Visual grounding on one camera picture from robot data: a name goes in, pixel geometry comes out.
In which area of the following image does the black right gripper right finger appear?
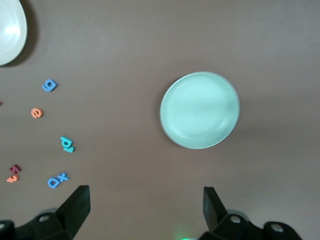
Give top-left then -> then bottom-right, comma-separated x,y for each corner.
199,186 -> 302,240

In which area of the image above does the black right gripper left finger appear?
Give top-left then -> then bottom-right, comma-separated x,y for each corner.
0,184 -> 91,240

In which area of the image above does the blue foam letter g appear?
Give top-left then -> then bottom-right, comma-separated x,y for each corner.
41,78 -> 59,93

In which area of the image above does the blue foam letter D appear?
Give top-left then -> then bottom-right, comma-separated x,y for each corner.
47,176 -> 62,189

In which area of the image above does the pale green plate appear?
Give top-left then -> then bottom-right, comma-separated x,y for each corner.
159,71 -> 241,150

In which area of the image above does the beige plate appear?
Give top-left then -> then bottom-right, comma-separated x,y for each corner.
0,0 -> 28,67

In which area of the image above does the blue foam letter x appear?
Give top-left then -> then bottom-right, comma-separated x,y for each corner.
56,172 -> 70,183

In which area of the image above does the brown table cover sheet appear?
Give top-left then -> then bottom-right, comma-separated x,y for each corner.
0,0 -> 320,240

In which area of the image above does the orange foam letter e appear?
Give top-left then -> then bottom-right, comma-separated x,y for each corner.
30,107 -> 44,119

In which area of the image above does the teal foam letter d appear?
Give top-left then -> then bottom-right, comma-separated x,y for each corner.
59,136 -> 75,149

